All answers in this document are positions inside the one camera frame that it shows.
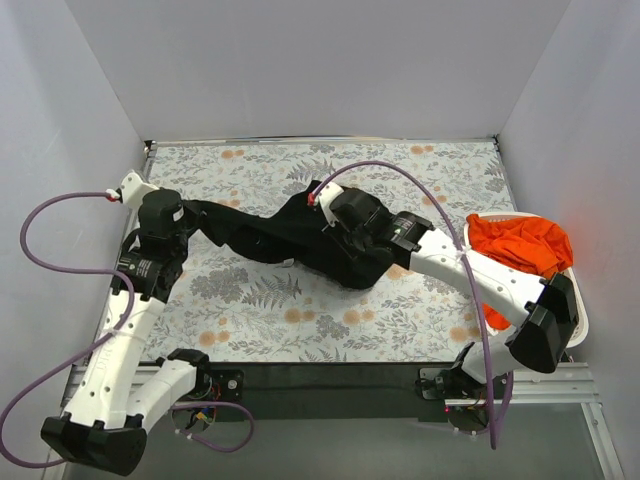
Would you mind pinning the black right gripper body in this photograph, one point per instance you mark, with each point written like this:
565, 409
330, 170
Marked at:
341, 232

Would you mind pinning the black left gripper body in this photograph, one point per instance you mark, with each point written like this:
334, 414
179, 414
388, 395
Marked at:
189, 210

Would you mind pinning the black t shirt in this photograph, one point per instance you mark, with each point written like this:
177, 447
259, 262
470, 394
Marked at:
295, 231

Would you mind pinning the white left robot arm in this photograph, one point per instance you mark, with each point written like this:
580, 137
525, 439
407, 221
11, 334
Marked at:
105, 424

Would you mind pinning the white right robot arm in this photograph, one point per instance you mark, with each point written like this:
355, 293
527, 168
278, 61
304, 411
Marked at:
543, 313

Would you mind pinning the floral patterned table mat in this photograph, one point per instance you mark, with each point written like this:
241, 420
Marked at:
236, 310

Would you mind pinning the orange t shirt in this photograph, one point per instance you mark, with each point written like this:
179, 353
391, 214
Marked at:
532, 244

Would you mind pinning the white laundry basket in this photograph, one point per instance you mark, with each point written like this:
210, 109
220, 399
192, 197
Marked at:
581, 330

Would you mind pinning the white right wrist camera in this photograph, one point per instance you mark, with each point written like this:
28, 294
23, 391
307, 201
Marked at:
323, 200

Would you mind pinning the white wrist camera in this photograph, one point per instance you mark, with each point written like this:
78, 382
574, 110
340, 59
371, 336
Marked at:
131, 191
323, 200

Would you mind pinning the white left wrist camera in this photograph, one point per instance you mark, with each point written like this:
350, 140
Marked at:
131, 191

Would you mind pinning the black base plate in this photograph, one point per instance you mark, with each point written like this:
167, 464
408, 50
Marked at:
230, 391

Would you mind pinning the aluminium frame rail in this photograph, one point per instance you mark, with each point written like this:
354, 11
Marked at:
571, 383

